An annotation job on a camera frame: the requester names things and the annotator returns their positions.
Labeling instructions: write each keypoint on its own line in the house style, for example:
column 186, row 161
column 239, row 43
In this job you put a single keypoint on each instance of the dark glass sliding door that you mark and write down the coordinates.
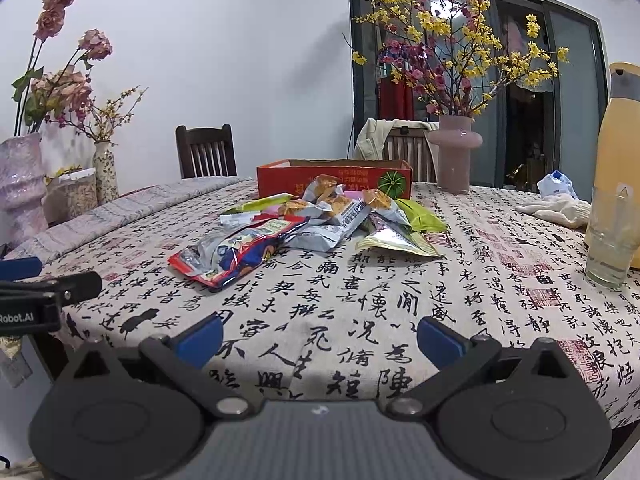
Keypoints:
column 526, row 132

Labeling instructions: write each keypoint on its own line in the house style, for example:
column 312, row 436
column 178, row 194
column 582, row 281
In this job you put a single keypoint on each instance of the blue white plastic bag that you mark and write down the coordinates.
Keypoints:
column 556, row 183

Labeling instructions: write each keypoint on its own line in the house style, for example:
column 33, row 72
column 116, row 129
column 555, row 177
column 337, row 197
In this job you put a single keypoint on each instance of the red silver snack bag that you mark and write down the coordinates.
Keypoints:
column 218, row 260

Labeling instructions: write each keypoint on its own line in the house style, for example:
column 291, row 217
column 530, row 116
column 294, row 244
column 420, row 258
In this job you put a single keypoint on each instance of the calligraphy print tablecloth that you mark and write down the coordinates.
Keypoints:
column 307, row 325

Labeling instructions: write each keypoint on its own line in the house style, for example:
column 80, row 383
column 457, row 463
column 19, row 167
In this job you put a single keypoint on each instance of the clear jar of grains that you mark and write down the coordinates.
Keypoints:
column 70, row 194

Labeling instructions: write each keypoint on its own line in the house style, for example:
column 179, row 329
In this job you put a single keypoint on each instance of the folded pale striped blanket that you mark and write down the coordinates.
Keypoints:
column 54, row 242

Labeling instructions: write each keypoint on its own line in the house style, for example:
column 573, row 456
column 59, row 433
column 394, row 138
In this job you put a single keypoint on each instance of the red blue hanging garment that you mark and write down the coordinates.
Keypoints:
column 395, row 97

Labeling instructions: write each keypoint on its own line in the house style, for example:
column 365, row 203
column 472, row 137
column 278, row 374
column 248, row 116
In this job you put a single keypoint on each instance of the dusty pink roses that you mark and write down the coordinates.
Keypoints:
column 56, row 88

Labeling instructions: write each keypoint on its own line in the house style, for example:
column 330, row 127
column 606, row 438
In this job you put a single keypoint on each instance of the wooden chair with jacket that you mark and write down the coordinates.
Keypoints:
column 410, row 145

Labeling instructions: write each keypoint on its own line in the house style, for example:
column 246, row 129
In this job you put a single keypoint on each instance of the yellow and pink flower branches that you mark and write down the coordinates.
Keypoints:
column 456, row 62

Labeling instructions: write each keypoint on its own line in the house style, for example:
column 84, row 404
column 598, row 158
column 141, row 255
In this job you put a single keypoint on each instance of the yellow thermos jug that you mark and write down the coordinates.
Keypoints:
column 618, row 141

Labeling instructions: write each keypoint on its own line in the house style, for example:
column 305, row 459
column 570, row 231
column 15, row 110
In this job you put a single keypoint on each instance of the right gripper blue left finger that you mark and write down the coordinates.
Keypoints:
column 180, row 360

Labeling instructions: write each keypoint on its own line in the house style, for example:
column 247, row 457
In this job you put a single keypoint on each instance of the small floral slim vase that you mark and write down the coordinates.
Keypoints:
column 106, row 179

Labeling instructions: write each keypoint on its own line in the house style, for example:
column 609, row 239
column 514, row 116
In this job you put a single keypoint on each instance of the white cloth gloves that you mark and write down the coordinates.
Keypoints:
column 560, row 209

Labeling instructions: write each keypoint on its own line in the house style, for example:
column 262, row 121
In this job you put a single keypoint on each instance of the gold green snack packet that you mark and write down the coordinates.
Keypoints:
column 384, row 234

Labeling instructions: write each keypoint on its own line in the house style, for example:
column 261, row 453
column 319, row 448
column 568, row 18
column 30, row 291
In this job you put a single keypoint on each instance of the beige jacket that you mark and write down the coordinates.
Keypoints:
column 371, row 140

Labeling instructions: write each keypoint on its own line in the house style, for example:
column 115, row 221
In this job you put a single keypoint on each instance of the green snack bar packet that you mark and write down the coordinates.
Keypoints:
column 420, row 218

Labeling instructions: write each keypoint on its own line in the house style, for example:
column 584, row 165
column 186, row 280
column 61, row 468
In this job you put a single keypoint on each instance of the large pink marbled vase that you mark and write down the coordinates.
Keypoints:
column 23, row 188

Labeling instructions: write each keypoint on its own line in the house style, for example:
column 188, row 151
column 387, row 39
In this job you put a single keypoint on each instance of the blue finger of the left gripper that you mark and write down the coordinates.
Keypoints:
column 67, row 289
column 20, row 269

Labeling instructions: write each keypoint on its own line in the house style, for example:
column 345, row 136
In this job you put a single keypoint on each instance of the red orange cardboard box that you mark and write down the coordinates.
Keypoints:
column 393, row 177

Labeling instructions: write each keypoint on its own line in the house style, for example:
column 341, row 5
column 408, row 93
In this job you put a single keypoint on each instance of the pink glass vase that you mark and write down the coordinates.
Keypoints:
column 454, row 140

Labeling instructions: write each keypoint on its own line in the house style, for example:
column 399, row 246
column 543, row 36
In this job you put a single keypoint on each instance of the clear drinking glass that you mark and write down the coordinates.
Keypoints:
column 612, row 235

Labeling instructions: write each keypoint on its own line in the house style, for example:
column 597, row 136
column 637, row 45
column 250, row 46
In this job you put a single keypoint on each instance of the green white snack packet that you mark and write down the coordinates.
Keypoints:
column 260, row 204

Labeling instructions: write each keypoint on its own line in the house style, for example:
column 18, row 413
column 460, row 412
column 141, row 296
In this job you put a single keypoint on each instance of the silver white snack packet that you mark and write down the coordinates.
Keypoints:
column 323, row 237

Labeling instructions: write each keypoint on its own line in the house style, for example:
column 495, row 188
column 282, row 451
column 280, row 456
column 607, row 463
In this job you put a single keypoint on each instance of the dark wooden chair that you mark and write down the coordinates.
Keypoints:
column 205, row 152

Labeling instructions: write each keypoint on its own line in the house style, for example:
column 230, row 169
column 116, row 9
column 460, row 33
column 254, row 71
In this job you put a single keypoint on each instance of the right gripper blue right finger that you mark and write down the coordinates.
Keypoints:
column 460, row 363

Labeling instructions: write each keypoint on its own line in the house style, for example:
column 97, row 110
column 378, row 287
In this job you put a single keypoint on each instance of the orange cracker snack packet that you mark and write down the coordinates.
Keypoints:
column 322, row 188

